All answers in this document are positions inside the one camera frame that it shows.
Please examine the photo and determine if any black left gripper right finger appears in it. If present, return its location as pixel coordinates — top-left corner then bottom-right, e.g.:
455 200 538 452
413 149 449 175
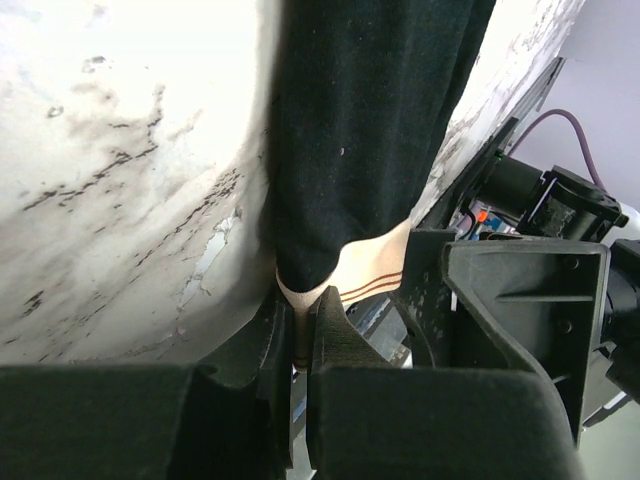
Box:
306 288 585 479

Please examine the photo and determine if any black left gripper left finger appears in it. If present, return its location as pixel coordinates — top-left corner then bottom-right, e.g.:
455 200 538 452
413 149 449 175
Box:
1 290 292 479

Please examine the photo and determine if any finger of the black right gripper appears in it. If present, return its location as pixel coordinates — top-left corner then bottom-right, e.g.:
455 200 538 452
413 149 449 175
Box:
399 230 611 438

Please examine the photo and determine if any black garment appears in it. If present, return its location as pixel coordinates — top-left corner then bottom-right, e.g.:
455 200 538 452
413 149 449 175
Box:
273 1 494 293

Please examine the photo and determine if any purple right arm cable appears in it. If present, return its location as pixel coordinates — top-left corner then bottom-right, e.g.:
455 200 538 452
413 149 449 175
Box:
509 108 611 194

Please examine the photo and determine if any aluminium frame rail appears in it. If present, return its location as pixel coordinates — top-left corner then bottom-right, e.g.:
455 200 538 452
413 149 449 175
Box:
508 56 566 121

